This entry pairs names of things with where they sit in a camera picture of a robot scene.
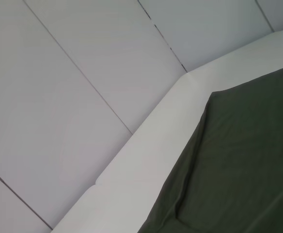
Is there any dark green shirt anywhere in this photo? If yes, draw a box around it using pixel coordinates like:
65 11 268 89
136 63 283 233

